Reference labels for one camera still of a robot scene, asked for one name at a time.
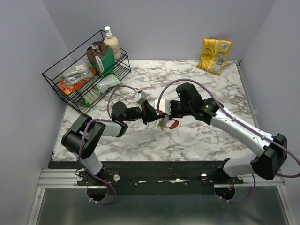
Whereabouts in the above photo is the green white snack packet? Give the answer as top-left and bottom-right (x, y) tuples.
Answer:
(81, 73), (122, 108)

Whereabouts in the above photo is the cream pump lotion bottle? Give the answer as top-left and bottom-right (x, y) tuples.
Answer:
(104, 26), (121, 60)

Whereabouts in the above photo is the brown green bag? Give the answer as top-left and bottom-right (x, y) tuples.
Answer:
(86, 41), (116, 77)

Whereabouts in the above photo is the black wire rack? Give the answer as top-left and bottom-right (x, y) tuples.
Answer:
(42, 30), (131, 114)

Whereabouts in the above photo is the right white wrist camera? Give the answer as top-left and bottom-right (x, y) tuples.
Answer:
(153, 99), (171, 115)

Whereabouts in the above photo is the clear plastic packet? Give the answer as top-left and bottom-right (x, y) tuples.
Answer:
(62, 61), (93, 85)

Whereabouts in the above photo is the metal red key organizer plate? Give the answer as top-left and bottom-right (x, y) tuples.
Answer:
(157, 118), (180, 131)

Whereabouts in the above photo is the yellow chips bag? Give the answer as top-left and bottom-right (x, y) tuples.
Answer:
(196, 38), (233, 75)

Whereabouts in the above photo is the orange snack packet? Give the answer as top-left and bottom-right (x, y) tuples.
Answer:
(59, 79), (88, 95)

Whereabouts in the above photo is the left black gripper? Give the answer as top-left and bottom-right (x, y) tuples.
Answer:
(122, 99), (165, 125)

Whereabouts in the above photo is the aluminium rail frame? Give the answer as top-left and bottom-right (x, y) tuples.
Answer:
(28, 167), (296, 225)

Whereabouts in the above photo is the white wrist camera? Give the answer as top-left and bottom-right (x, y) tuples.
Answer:
(153, 99), (171, 115)
(135, 91), (147, 105)

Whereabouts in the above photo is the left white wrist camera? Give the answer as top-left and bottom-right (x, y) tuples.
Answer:
(135, 91), (147, 105)

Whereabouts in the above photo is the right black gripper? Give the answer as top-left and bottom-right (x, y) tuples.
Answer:
(163, 99), (193, 119)

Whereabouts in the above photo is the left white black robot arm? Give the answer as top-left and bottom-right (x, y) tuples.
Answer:
(61, 101), (164, 185)

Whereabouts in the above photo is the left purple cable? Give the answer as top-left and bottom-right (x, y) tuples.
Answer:
(77, 85), (141, 205)

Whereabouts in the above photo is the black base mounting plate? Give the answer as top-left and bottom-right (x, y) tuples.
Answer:
(49, 161), (253, 201)

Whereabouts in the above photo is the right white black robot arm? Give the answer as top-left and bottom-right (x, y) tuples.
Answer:
(171, 82), (287, 184)

